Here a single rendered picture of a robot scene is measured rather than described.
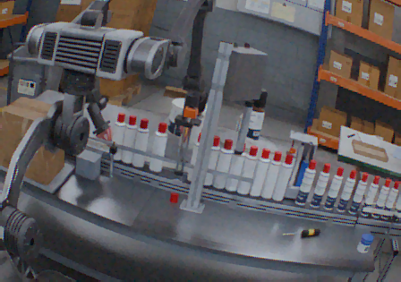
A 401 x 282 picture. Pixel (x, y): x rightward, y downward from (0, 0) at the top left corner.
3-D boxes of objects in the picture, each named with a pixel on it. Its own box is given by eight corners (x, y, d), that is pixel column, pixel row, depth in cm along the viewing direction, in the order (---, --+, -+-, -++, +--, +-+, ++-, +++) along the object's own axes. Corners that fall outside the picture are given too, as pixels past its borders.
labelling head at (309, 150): (302, 190, 243) (317, 138, 235) (301, 200, 231) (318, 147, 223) (276, 183, 245) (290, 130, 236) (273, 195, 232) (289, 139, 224)
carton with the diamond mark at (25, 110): (64, 166, 222) (69, 108, 213) (47, 186, 199) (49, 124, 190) (18, 149, 224) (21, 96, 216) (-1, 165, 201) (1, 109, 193)
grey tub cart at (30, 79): (17, 109, 517) (29, 28, 486) (61, 117, 523) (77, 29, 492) (-5, 136, 433) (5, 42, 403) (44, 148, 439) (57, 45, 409)
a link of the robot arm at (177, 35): (189, -20, 206) (212, -18, 203) (192, -1, 217) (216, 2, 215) (148, 55, 185) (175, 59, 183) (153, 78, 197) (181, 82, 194)
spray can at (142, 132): (145, 165, 238) (152, 119, 232) (141, 169, 233) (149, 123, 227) (133, 161, 239) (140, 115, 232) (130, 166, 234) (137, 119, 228)
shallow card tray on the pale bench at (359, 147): (384, 152, 357) (385, 149, 356) (388, 163, 334) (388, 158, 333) (351, 142, 361) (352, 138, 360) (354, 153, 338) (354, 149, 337)
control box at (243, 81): (260, 99, 215) (268, 54, 209) (230, 101, 203) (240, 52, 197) (240, 90, 221) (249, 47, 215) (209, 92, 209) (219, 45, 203)
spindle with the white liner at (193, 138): (198, 152, 265) (211, 89, 255) (194, 158, 257) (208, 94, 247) (179, 148, 266) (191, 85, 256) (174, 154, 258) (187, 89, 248)
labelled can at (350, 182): (344, 209, 228) (357, 169, 221) (345, 213, 223) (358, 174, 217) (336, 207, 229) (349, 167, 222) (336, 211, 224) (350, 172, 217)
